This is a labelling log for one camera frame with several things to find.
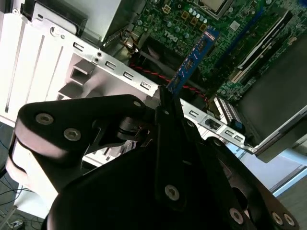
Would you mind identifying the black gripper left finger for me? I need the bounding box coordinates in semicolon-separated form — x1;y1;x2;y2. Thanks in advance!
13;85;187;210

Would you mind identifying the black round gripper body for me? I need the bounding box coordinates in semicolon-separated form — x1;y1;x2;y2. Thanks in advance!
40;146;235;230

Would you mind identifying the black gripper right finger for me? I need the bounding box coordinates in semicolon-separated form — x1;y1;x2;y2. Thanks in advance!
170;95;299;230

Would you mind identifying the blue RAM stick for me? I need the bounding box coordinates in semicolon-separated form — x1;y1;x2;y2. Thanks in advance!
166;23;221;93

